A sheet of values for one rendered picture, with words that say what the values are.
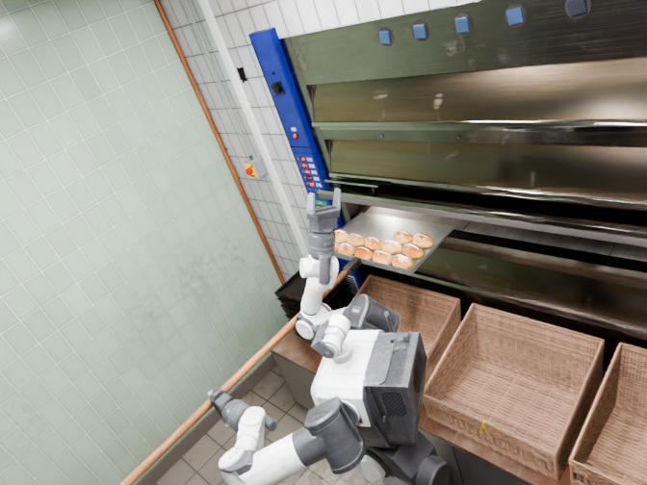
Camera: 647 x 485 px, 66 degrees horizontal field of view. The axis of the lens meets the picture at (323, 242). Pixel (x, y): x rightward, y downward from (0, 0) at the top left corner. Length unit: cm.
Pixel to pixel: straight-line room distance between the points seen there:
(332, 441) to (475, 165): 113
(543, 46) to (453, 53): 29
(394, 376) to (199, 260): 196
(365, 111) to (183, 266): 151
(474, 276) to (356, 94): 93
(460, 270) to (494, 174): 56
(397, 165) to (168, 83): 140
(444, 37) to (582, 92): 46
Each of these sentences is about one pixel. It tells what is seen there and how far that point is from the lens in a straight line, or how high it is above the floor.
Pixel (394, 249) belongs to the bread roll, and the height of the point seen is 121.
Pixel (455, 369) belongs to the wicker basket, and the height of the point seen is 64.
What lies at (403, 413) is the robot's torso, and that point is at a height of 130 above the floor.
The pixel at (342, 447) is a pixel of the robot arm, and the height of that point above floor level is 136.
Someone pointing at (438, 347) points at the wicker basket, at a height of 74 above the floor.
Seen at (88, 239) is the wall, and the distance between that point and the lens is 279.
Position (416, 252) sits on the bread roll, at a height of 122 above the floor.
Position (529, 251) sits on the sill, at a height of 118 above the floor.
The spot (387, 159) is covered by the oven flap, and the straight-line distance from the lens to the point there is 217.
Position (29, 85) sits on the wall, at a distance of 269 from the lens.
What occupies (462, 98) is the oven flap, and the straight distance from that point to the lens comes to 184.
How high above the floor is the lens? 239
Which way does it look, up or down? 30 degrees down
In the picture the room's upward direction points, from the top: 21 degrees counter-clockwise
